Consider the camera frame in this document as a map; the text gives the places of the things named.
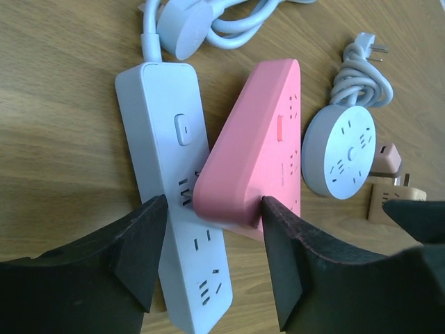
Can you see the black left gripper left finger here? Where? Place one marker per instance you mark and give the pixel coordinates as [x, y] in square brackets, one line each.
[101, 283]

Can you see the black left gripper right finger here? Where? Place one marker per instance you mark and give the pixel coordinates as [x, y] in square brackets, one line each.
[324, 285]

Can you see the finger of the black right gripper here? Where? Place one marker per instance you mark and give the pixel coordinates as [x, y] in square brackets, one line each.
[422, 220]

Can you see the pink triangular power strip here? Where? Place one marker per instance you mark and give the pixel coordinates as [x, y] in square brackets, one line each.
[257, 152]

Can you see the white rectangular power strip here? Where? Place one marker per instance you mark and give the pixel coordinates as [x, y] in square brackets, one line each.
[163, 119]

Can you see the small pink plug adapter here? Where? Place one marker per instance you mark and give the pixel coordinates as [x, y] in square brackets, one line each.
[387, 167]

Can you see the white round power strip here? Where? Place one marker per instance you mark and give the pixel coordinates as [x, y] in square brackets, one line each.
[338, 151]

